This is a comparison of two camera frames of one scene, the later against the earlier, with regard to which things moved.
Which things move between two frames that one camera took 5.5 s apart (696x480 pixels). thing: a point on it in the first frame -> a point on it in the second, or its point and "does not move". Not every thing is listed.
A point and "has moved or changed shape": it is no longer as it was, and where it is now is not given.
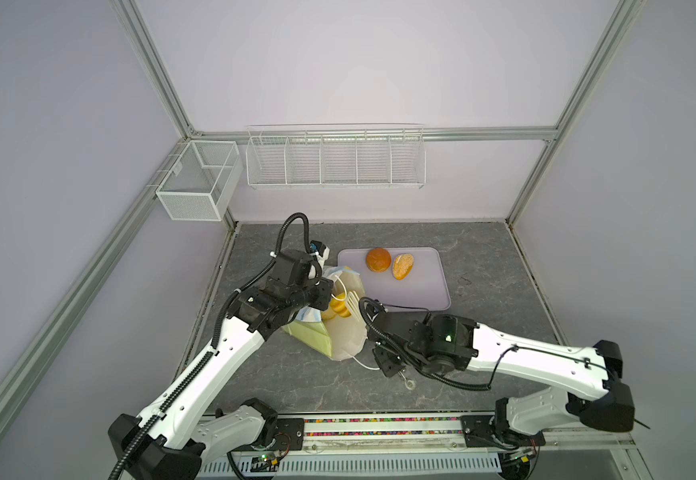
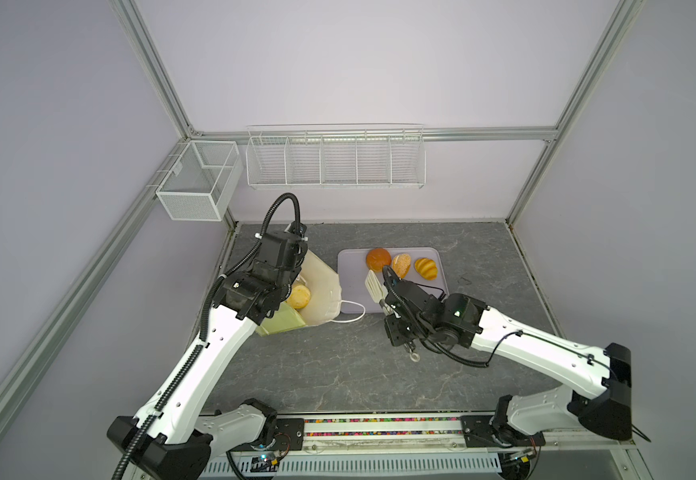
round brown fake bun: x=378 y=260 does not move
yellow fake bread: x=337 y=307 -> x=426 y=268
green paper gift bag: x=343 y=337 has moved or changed shape
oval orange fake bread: x=402 y=266 does not move
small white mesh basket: x=202 y=181 does not move
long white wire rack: x=336 y=155 does not move
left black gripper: x=324 y=287 -> x=294 y=272
